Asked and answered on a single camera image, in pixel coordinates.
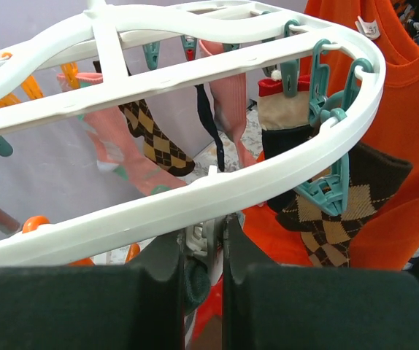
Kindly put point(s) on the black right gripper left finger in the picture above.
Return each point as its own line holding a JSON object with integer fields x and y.
{"x": 138, "y": 305}

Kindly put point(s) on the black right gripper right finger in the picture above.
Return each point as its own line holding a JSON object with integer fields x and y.
{"x": 272, "y": 306}

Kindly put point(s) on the pink green sock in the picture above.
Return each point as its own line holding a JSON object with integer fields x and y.
{"x": 117, "y": 152}
{"x": 230, "y": 103}

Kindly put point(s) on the brown argyle sock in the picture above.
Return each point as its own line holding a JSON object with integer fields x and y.
{"x": 375, "y": 178}
{"x": 156, "y": 145}

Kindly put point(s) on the navy beige red sock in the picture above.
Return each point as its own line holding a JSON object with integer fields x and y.
{"x": 283, "y": 120}

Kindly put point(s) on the white round sock hanger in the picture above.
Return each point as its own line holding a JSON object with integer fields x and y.
{"x": 58, "y": 61}

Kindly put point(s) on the floral table mat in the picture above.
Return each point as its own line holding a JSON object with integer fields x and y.
{"x": 251, "y": 139}

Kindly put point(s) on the orange t-shirt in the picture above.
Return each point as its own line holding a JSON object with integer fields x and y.
{"x": 391, "y": 237}

